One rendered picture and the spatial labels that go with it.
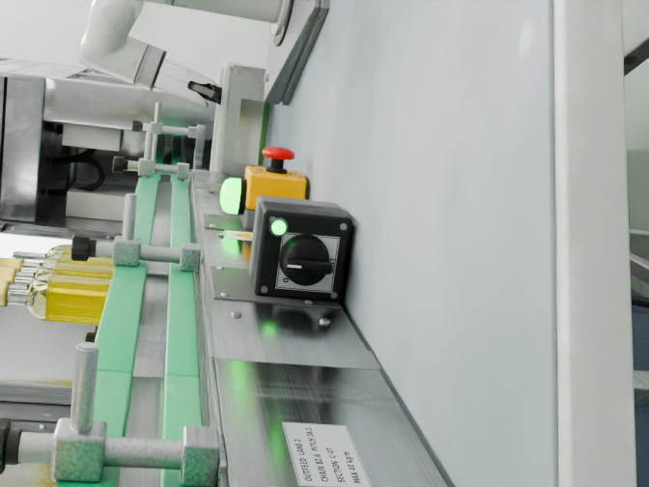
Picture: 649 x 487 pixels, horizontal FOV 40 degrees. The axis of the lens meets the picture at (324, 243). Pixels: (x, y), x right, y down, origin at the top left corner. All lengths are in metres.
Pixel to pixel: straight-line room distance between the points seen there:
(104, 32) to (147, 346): 0.92
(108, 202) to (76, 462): 2.05
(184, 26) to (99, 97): 2.77
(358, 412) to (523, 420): 0.18
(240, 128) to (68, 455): 1.12
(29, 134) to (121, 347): 1.73
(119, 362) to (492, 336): 0.31
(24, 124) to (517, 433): 2.07
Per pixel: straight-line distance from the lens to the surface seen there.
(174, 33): 5.12
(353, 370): 0.66
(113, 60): 1.59
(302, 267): 0.77
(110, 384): 0.64
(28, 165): 2.42
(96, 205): 2.54
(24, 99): 2.40
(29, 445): 0.51
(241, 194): 1.09
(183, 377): 0.66
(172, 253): 0.94
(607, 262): 0.42
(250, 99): 1.56
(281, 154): 1.09
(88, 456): 0.51
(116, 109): 2.38
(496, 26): 0.52
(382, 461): 0.53
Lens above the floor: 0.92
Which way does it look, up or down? 10 degrees down
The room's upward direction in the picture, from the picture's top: 85 degrees counter-clockwise
